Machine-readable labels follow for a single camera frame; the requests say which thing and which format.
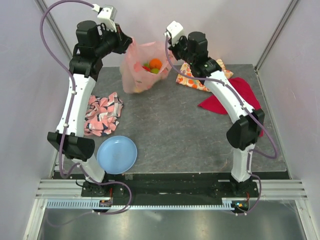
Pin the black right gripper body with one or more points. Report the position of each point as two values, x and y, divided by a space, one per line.
179 49

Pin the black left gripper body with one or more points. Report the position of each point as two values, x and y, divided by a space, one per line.
109 42

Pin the orange fake orange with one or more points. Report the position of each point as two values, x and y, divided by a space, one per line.
155 63

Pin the pink translucent plastic bag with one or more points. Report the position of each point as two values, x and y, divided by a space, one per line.
135 78

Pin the green fake pear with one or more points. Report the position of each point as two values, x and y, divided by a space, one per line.
154 70

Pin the red fake apple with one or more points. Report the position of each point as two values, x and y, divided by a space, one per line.
146 67

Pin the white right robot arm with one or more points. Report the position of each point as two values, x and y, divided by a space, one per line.
246 120

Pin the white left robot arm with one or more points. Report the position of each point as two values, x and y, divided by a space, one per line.
94 42

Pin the red cloth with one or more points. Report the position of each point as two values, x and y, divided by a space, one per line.
229 98

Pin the pink navy patterned cloth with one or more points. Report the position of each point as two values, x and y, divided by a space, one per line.
101 117

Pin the blue plate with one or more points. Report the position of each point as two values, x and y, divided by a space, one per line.
117 155

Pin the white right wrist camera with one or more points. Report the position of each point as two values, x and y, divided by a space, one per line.
174 31

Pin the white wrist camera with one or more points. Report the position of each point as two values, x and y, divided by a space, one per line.
174 31
106 15

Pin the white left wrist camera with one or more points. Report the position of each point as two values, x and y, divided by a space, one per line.
106 15

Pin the left aluminium frame post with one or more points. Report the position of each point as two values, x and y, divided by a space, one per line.
61 20

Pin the aluminium frame post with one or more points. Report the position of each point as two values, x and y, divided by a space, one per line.
61 20
276 33

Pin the right aluminium frame post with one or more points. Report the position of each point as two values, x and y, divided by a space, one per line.
276 33

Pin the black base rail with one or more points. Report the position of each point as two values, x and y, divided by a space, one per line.
204 184

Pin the white slotted cable duct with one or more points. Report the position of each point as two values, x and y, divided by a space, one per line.
163 202

